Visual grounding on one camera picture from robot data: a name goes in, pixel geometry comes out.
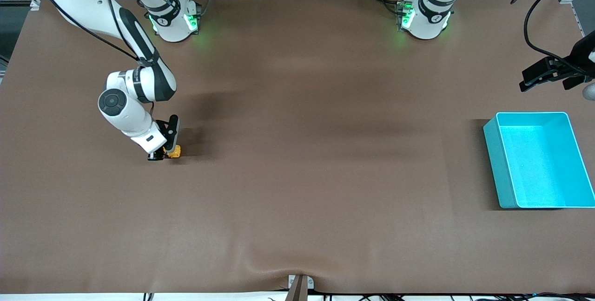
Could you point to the left gripper grey-white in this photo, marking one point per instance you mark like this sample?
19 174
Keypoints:
583 55

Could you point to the right gripper grey-white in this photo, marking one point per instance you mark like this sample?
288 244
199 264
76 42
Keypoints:
156 155

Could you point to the yellow beetle toy car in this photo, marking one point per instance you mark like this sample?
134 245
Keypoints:
176 154

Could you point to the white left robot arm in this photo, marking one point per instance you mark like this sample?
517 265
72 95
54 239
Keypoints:
427 17

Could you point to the turquoise plastic bin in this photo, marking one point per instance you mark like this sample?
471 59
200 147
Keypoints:
534 171

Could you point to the brown table mat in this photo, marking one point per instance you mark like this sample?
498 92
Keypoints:
297 175

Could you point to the metal table edge clamp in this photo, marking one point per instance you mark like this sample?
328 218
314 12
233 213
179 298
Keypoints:
297 291

